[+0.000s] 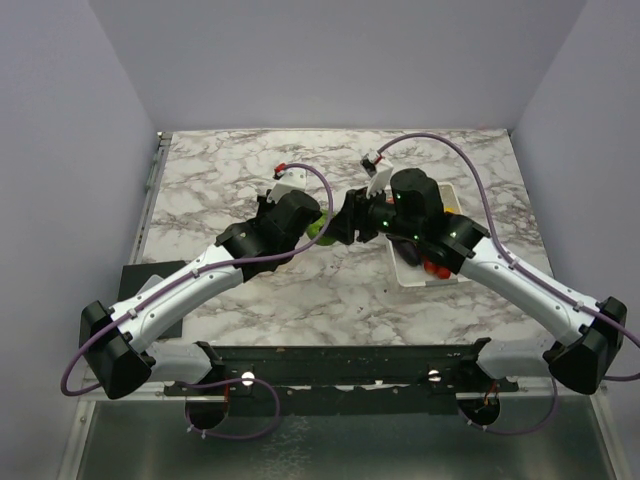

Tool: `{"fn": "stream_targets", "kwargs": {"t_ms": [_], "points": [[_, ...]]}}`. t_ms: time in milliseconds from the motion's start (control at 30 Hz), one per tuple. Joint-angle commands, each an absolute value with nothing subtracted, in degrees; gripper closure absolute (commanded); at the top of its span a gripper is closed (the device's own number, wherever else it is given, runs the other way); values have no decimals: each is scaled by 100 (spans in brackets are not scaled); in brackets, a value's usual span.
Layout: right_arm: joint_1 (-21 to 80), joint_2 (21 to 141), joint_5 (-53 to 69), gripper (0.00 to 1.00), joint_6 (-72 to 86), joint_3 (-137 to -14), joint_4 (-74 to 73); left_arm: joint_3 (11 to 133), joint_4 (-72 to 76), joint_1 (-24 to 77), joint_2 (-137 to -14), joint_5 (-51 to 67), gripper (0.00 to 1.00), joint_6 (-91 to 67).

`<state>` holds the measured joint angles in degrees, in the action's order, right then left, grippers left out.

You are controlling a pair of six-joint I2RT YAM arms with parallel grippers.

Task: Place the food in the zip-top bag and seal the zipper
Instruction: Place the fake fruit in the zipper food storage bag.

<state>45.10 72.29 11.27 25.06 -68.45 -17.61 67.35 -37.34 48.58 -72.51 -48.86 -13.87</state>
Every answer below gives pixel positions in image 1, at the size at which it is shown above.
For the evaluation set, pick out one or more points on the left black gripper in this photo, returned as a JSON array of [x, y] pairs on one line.
[[264, 207]]

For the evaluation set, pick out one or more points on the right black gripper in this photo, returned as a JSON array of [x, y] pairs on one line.
[[352, 216]]

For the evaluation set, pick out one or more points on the red cherry tomatoes bunch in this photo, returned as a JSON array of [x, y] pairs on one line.
[[436, 271]]

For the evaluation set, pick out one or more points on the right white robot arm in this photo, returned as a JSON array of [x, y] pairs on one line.
[[587, 332]]

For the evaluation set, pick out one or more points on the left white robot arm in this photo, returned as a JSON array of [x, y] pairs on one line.
[[119, 342]]

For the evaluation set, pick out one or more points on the purple eggplant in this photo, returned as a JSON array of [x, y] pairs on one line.
[[407, 251]]

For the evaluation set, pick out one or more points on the white plastic basket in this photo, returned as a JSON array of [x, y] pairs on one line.
[[425, 273]]

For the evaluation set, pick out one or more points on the metal table edge strip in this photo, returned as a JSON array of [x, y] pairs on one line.
[[151, 189]]

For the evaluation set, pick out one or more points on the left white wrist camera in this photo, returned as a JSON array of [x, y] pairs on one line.
[[287, 179]]

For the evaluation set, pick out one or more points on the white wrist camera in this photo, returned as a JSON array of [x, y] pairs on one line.
[[287, 179], [379, 171]]

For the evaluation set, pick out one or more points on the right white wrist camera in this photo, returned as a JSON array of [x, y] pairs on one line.
[[379, 171]]

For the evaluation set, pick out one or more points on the black mounting rail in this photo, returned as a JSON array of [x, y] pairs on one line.
[[348, 380]]

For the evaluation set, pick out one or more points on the aluminium extrusion rail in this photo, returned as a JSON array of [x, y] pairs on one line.
[[543, 385]]

